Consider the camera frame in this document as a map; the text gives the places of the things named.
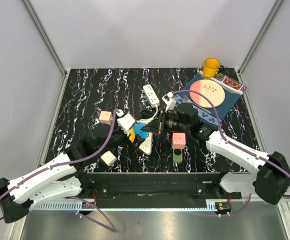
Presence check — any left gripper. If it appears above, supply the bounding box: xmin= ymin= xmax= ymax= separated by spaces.
xmin=96 ymin=115 xmax=145 ymax=157

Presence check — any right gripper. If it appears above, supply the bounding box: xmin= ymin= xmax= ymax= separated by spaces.
xmin=143 ymin=109 xmax=190 ymax=136

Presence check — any yellow cube socket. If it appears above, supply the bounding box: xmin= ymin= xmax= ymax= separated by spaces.
xmin=129 ymin=129 xmax=136 ymax=143

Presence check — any blue plug adapter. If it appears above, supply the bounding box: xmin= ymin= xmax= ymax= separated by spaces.
xmin=132 ymin=122 xmax=149 ymax=139

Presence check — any white triangular power strip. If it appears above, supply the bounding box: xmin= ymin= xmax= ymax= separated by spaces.
xmin=138 ymin=132 xmax=153 ymax=156

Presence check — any beige cube socket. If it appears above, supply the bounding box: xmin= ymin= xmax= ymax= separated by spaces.
xmin=98 ymin=110 xmax=113 ymax=125

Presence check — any white rectangular power strip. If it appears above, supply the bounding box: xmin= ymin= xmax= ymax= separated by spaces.
xmin=142 ymin=84 xmax=160 ymax=108

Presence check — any pink cube socket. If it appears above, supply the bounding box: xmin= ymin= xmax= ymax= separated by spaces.
xmin=171 ymin=132 xmax=186 ymax=150

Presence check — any green power strip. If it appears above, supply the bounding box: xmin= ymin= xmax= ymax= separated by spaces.
xmin=172 ymin=149 xmax=183 ymax=164

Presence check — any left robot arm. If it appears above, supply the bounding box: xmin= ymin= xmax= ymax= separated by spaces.
xmin=0 ymin=125 xmax=135 ymax=224

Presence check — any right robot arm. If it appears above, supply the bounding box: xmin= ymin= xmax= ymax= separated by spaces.
xmin=142 ymin=103 xmax=290 ymax=205

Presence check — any white cube charger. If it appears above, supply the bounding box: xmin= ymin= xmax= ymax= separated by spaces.
xmin=100 ymin=151 xmax=117 ymax=167

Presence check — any silver fork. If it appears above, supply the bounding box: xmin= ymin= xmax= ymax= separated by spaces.
xmin=182 ymin=94 xmax=212 ymax=115

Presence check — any blue placemat cloth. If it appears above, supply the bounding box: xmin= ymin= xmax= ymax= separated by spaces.
xmin=174 ymin=74 xmax=241 ymax=126

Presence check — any pink cream plate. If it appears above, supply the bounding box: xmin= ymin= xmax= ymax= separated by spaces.
xmin=189 ymin=79 xmax=225 ymax=108

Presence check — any yellow mug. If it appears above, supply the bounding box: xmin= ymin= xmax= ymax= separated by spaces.
xmin=202 ymin=58 xmax=224 ymax=78

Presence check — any black coiled cable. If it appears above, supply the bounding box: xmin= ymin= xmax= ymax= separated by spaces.
xmin=139 ymin=109 xmax=161 ymax=120

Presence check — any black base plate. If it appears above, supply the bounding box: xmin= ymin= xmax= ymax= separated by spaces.
xmin=79 ymin=172 xmax=242 ymax=210

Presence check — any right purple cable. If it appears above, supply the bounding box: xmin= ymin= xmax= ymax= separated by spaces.
xmin=169 ymin=89 xmax=290 ymax=218

